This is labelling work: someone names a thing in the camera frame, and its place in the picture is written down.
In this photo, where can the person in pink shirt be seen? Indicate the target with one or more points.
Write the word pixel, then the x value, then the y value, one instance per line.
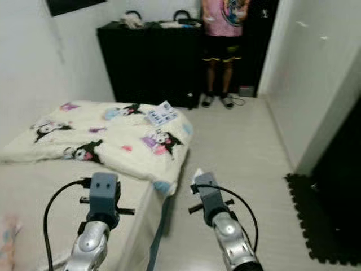
pixel 223 20

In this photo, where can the black cabinet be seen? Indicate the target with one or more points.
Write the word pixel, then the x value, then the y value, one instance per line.
pixel 149 65

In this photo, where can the white wardrobe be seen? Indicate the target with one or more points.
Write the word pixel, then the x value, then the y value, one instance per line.
pixel 310 73

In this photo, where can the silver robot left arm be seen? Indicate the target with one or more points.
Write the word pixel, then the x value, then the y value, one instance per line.
pixel 90 248

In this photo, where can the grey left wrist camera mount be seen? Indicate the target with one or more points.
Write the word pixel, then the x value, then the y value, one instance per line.
pixel 105 195

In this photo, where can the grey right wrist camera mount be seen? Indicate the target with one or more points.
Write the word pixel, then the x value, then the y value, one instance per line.
pixel 211 195

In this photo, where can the black door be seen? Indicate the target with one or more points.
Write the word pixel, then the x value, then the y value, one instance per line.
pixel 259 51

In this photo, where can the small grey box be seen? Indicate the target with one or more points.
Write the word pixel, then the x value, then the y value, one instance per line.
pixel 246 91

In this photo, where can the white and blue flat item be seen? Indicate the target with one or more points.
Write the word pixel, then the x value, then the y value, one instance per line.
pixel 180 25

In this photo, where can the pink pillow with orange spots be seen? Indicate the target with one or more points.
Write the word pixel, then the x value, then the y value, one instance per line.
pixel 8 248

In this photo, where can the cream cartoon print quilt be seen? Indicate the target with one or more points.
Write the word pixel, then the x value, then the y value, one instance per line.
pixel 90 141

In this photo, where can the black foam floor mat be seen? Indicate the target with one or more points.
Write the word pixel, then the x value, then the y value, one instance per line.
pixel 333 226

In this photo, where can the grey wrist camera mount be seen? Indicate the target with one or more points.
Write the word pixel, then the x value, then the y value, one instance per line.
pixel 211 195
pixel 105 195

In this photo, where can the black wall picture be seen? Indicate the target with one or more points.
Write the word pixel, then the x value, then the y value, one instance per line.
pixel 73 5

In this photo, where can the white booklet with blue print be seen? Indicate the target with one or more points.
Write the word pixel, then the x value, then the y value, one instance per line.
pixel 163 113

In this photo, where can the beige mattress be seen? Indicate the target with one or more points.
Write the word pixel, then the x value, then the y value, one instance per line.
pixel 34 203

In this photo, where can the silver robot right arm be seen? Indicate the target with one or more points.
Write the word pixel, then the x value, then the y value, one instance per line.
pixel 237 245

